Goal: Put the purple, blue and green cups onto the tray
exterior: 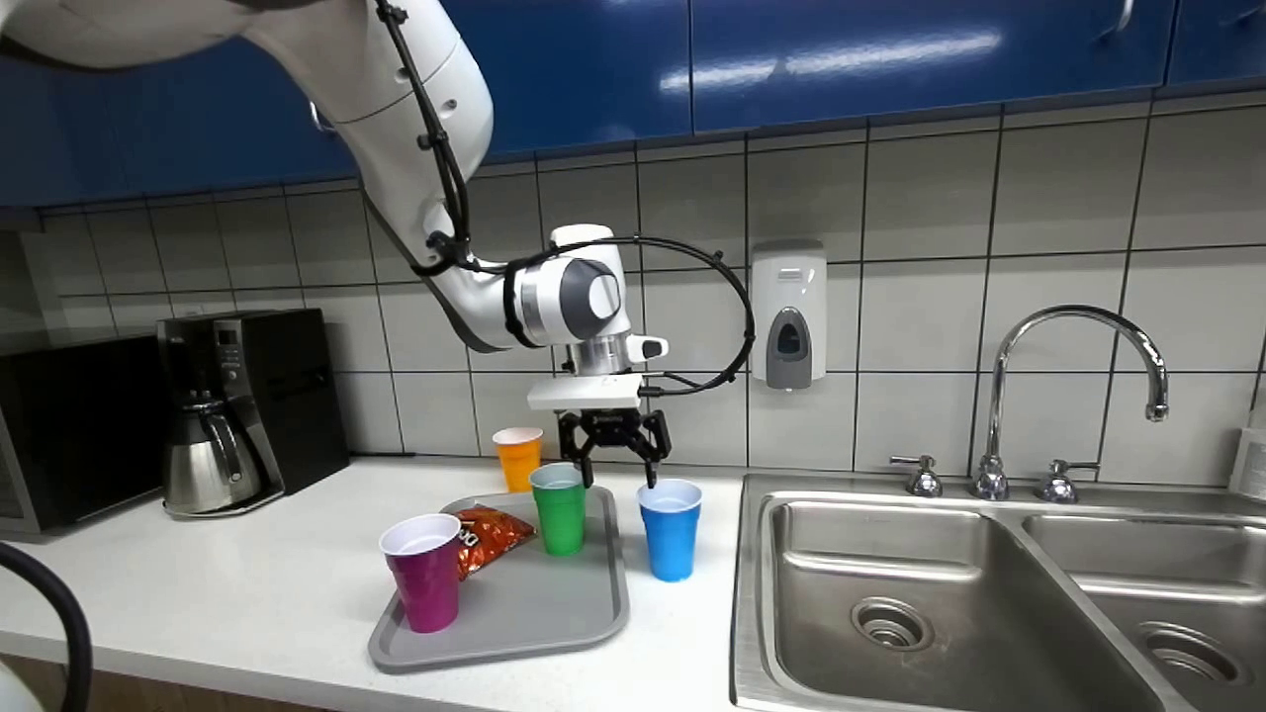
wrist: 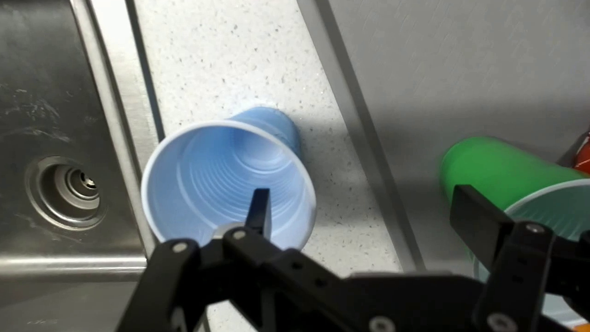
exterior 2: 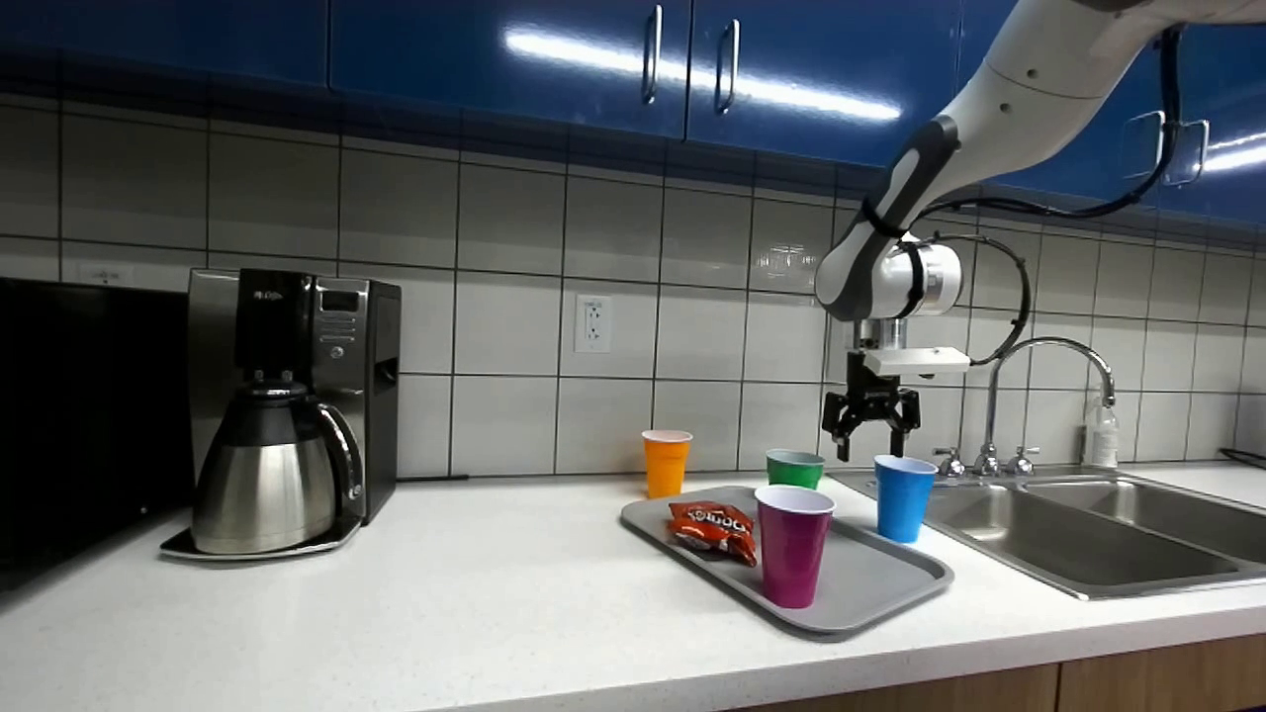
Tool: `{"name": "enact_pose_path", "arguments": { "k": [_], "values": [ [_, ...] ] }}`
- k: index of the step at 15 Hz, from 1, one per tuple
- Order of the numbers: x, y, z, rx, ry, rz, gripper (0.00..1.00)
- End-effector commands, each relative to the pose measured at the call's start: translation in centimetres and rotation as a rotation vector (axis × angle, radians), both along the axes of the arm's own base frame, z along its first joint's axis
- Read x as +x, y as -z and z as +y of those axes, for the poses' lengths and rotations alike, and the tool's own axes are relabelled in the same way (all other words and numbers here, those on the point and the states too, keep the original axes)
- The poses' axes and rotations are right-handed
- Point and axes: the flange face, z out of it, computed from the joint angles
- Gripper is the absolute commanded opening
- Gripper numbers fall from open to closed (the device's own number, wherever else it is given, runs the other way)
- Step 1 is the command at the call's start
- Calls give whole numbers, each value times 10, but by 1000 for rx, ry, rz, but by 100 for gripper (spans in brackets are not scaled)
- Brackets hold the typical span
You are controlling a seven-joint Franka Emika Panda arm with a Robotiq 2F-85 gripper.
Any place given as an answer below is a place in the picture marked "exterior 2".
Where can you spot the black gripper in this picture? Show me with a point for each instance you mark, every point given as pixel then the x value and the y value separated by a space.
pixel 874 396

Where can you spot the blue plastic cup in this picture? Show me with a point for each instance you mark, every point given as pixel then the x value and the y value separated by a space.
pixel 903 499

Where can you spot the purple plastic cup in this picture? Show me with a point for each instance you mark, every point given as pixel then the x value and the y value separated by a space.
pixel 792 554

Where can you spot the orange plastic cup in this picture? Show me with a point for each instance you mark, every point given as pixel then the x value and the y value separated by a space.
pixel 665 465

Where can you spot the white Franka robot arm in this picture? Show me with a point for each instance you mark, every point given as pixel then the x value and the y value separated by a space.
pixel 1031 80

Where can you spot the grey plastic tray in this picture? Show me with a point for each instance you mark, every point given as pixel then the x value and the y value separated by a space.
pixel 886 581

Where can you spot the green plastic cup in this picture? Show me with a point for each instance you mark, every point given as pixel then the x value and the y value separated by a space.
pixel 796 474

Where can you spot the chrome gooseneck faucet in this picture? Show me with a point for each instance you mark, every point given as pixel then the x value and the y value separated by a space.
pixel 996 396

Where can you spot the orange Doritos chip bag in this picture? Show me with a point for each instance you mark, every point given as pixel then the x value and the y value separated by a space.
pixel 713 529

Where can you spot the clear soap bottle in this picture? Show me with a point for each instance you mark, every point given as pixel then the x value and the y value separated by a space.
pixel 1101 436

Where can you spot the stainless steel double sink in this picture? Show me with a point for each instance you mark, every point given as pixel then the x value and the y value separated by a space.
pixel 1093 540

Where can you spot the wooden base cabinet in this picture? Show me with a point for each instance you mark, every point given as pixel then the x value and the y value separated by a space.
pixel 1132 678

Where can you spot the black steel coffee maker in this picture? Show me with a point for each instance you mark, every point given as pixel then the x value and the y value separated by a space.
pixel 352 380

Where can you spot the steel coffee carafe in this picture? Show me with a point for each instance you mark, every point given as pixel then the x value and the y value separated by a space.
pixel 265 480

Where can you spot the blue upper cabinet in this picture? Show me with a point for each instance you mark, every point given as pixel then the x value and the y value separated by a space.
pixel 265 43

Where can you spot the black microwave oven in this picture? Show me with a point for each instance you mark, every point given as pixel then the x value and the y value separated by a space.
pixel 83 422

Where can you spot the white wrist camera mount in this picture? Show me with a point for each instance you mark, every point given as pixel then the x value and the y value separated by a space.
pixel 916 363

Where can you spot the white wall outlet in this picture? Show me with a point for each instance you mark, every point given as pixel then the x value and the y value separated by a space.
pixel 597 322

